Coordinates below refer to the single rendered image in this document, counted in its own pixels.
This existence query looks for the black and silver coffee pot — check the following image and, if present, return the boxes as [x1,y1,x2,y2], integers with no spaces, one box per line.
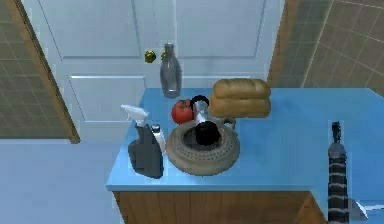
[189,94,222,147]

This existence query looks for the red tomato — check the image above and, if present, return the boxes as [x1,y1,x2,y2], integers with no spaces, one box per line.
[170,99,195,125]

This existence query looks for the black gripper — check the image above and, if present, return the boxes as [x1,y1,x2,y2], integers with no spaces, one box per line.
[331,121,343,144]

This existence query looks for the blue topped wooden counter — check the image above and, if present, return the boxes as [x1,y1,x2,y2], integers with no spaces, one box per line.
[105,87,384,224]

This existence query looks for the white panelled door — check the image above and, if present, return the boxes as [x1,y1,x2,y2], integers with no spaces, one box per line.
[19,0,158,144]
[156,0,286,90]

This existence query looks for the beige dish with rim holes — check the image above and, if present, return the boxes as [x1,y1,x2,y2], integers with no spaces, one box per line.
[165,116,241,177]

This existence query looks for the brown bread loaf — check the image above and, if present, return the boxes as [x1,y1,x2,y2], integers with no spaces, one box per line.
[208,77,272,119]

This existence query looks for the grey spray bottle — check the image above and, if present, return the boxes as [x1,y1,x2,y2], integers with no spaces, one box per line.
[120,103,165,180]

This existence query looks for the clear glass bottle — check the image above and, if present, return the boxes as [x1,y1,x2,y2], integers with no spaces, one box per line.
[159,42,183,100]

